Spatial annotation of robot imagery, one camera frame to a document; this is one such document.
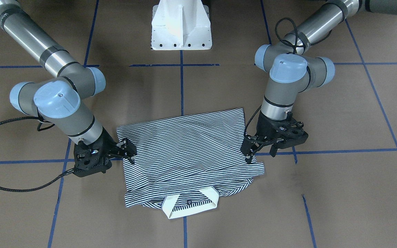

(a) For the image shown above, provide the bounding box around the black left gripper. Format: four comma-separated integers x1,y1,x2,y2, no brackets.
241,111,308,164

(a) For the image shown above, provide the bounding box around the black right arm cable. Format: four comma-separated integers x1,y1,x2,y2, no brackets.
0,116,78,193

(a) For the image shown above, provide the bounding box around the brown paper table cover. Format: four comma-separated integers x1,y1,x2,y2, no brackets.
0,0,397,248

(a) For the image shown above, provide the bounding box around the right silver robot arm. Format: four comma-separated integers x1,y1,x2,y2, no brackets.
0,0,137,177

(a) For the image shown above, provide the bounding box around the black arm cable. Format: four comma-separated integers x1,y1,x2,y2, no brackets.
244,17,333,138
0,116,78,193

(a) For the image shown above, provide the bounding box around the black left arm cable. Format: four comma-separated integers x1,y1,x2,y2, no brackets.
244,17,333,138

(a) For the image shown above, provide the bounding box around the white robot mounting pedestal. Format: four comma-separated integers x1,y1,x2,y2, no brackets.
150,0,213,51

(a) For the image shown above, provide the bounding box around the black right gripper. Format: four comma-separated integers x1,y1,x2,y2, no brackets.
73,129,137,177

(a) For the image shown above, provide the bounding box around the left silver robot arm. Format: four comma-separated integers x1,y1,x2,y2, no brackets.
241,0,397,163

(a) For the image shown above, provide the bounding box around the navy white striped polo shirt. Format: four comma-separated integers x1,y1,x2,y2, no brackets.
116,108,265,219

